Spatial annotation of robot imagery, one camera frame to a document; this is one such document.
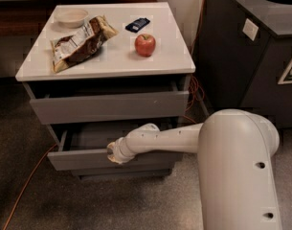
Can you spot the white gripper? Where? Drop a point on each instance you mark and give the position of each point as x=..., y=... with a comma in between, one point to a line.
x=117, y=149

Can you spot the grey drawer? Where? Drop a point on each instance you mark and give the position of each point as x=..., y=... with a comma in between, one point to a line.
x=111, y=107
x=142, y=170
x=83, y=147

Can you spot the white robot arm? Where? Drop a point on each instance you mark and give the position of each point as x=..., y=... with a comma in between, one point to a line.
x=234, y=150

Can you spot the grey bottom drawer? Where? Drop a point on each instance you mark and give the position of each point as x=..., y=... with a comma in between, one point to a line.
x=142, y=170

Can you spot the grey top drawer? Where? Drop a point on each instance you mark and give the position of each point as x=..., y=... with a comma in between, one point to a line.
x=111, y=107

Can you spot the grey drawer cabinet white top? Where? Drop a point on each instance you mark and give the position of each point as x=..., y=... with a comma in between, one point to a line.
x=116, y=68

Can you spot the brown white snack bag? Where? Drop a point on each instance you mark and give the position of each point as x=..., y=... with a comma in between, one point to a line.
x=74, y=49

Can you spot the red apple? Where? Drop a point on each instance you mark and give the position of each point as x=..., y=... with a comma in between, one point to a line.
x=145, y=45

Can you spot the white bowl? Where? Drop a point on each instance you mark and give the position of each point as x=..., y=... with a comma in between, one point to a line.
x=71, y=18

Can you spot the black trash bin cabinet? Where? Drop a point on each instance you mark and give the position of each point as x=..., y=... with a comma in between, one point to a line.
x=235, y=71

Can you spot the dark wooden bench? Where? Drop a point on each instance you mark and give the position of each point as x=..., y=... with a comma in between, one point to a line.
x=28, y=17

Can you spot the white label on bin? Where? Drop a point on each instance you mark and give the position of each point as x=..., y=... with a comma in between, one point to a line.
x=250, y=29

